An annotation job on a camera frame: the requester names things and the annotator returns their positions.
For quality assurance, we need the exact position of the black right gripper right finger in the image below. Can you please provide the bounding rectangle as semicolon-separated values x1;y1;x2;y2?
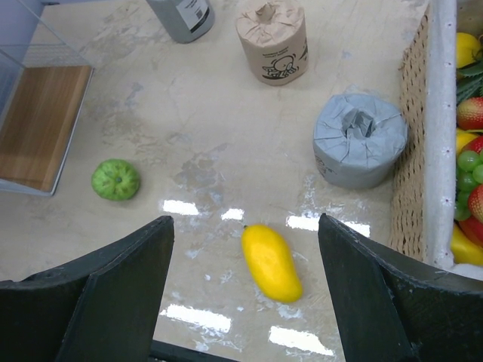
318;214;482;361

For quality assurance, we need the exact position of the yellow mango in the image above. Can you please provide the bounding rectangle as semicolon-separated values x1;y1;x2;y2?
241;224;303;303

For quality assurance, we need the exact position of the green guava fruit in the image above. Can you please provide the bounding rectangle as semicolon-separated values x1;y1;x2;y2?
91;158;141;201

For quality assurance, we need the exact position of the yellow lemon toy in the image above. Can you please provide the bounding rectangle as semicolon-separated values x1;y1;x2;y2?
456;32;482;69

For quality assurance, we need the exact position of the wicker basket with liner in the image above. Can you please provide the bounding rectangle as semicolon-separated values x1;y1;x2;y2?
389;1;482;280

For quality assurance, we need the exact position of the grey paper towel roll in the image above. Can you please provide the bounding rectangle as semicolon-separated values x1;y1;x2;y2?
312;94;408;189
146;0;215;44

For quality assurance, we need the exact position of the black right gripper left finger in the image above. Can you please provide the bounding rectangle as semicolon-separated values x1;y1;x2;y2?
1;216;174;361

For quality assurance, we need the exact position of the orange pineapple toy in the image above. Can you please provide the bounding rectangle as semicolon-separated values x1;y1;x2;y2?
456;60;483;105

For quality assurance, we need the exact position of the green grapes toy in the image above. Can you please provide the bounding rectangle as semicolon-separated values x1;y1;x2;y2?
454;150;482;222

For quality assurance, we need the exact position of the white wire wooden shelf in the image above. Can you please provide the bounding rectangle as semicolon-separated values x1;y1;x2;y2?
1;1;94;196

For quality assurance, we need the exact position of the red strawberry toy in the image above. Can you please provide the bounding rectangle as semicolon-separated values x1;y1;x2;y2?
457;97;483;130

